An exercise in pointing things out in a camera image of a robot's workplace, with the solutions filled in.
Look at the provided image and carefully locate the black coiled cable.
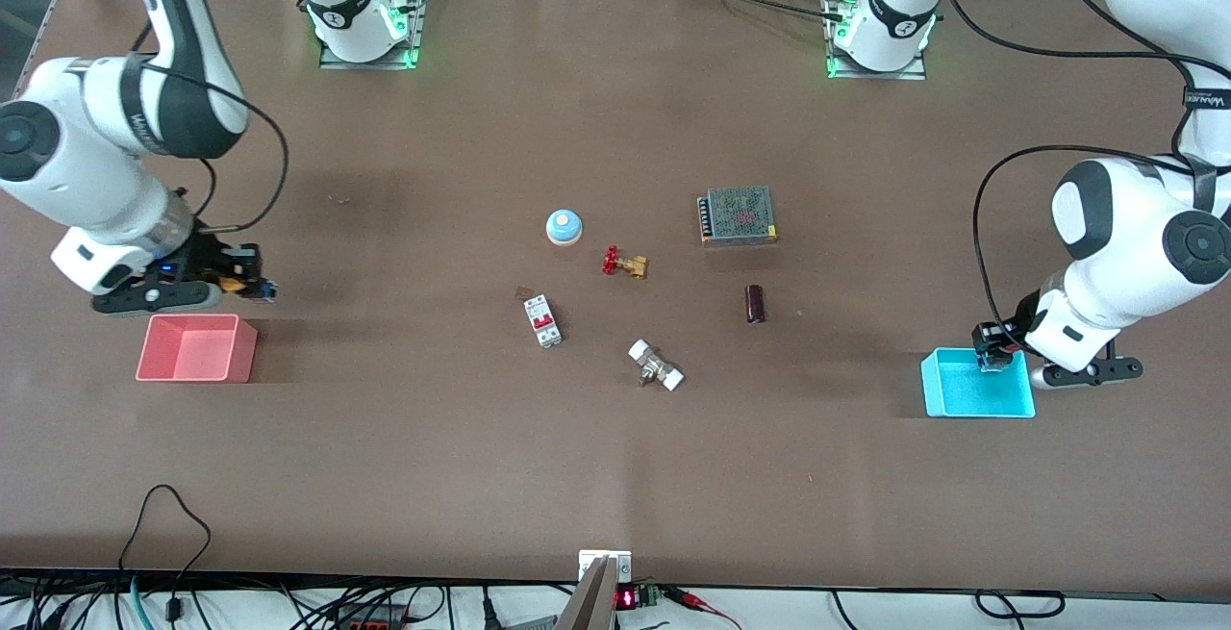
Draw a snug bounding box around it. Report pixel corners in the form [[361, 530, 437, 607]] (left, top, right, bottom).
[[974, 590, 1067, 620]]

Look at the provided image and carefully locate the white-ended pipe valve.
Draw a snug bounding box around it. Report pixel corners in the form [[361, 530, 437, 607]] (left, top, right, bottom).
[[627, 339, 686, 392]]

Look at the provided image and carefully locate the white red circuit breaker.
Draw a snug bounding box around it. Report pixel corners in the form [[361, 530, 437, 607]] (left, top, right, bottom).
[[523, 294, 565, 349]]

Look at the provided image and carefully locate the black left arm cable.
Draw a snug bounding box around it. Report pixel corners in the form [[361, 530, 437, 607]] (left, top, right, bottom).
[[938, 0, 1231, 328]]

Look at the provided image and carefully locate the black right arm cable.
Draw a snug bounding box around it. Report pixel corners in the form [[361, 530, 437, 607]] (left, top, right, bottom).
[[135, 29, 289, 237]]

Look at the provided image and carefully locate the yellow push button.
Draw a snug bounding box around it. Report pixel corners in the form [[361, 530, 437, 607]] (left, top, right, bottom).
[[219, 272, 280, 304]]

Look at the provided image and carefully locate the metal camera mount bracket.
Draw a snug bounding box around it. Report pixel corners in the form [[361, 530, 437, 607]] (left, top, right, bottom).
[[553, 550, 636, 630]]

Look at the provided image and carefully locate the metal mesh power supply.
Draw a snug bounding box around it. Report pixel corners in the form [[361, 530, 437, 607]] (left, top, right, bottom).
[[697, 186, 778, 246]]

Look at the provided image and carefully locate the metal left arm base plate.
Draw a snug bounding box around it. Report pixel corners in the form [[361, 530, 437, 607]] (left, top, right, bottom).
[[825, 0, 929, 81]]

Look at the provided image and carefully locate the brass valve red handle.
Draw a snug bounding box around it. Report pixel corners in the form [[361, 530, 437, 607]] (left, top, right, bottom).
[[602, 245, 650, 281]]

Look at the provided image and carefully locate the red alligator clip lead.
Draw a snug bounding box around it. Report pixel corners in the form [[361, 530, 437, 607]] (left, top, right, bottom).
[[664, 586, 743, 630]]

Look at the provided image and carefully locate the black looped table cable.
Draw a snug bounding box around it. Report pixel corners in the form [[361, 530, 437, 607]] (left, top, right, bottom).
[[117, 484, 213, 623]]

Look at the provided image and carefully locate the pink plastic box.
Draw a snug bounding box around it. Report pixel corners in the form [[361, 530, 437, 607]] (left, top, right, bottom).
[[135, 313, 259, 384]]

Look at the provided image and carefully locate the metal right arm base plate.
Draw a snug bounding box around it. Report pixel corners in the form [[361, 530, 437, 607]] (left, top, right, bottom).
[[317, 0, 430, 70]]

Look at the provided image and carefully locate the cyan plastic box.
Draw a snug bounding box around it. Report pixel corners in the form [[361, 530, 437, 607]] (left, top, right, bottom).
[[920, 347, 1037, 419]]

